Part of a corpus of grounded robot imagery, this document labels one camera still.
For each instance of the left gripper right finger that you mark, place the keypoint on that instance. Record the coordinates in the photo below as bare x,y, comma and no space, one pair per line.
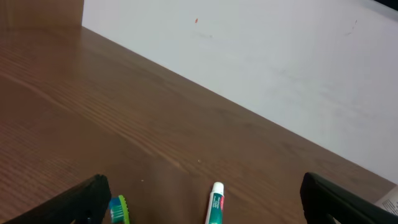
324,202

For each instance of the green white wipes packet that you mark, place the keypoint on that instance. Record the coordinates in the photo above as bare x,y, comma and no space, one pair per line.
389,202

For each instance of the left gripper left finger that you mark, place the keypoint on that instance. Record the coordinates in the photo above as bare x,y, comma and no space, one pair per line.
86,202

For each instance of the teal toothpaste tube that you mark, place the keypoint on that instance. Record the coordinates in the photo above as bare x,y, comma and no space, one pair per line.
214,213

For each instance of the green blue toothbrush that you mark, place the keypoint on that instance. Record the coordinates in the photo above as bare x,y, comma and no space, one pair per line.
119,211

